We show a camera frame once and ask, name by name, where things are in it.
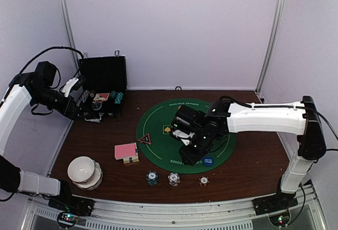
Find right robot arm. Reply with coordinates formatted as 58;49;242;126
170;96;326;210

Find triangular all-in button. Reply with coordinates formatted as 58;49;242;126
138;133;152;145

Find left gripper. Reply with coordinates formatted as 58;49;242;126
32;86;92;120

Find red cards in case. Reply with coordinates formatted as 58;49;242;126
93;93;110;102

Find blue small blind button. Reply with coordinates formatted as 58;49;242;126
202;157;214;167

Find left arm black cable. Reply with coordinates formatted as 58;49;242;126
15;45;85;82

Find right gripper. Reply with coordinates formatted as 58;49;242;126
179;129;214;165

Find teal chips in case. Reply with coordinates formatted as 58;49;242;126
109;91;124;104

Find red backed card deck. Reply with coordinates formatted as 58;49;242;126
114;143;137;160

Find round green poker mat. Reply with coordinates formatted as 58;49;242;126
136;98;237;174

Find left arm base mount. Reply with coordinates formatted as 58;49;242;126
48;197;95;216

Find white scalloped plate stack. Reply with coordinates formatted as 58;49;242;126
72;161;103;190

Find blue white poker chip stack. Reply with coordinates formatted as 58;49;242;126
168;172;181;187

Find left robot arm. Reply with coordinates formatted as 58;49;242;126
1;61;81;211

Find orange black poker chip stack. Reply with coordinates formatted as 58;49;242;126
198;176;210;187

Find green poker chip stack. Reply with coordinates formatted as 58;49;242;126
146;171;158;186

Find blue gold card box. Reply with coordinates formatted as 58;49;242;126
123;146;139;164

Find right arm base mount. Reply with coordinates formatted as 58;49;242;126
252;194;298;216

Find black poker case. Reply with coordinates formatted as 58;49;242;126
79;56;127;117

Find white ceramic bowl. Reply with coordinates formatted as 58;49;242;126
67;156;95;183

